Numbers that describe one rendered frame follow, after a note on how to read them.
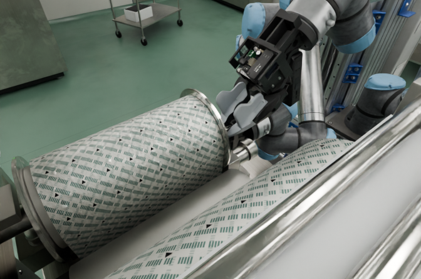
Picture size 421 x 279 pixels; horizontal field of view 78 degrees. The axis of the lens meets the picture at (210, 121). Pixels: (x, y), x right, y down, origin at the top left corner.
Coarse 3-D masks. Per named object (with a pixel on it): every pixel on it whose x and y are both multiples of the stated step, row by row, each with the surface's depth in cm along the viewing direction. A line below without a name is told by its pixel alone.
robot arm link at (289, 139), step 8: (288, 128) 75; (264, 136) 71; (272, 136) 70; (280, 136) 71; (288, 136) 72; (296, 136) 72; (256, 144) 76; (264, 144) 73; (272, 144) 72; (280, 144) 72; (288, 144) 72; (296, 144) 72; (264, 152) 75; (272, 152) 74; (280, 152) 75; (288, 152) 74
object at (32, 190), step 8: (24, 168) 32; (24, 176) 30; (32, 184) 29; (32, 192) 29; (32, 200) 29; (40, 200) 29; (40, 208) 29; (40, 216) 29; (48, 216) 29; (48, 224) 29; (48, 232) 29; (56, 232) 30; (56, 240) 30
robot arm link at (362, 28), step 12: (360, 12) 43; (336, 24) 46; (348, 24) 45; (360, 24) 45; (372, 24) 47; (336, 36) 49; (348, 36) 47; (360, 36) 47; (372, 36) 49; (336, 48) 54; (348, 48) 50; (360, 48) 50
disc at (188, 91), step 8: (192, 88) 42; (184, 96) 45; (200, 96) 40; (208, 104) 39; (216, 112) 38; (216, 120) 39; (224, 128) 38; (224, 136) 39; (224, 144) 40; (224, 152) 41; (224, 160) 42
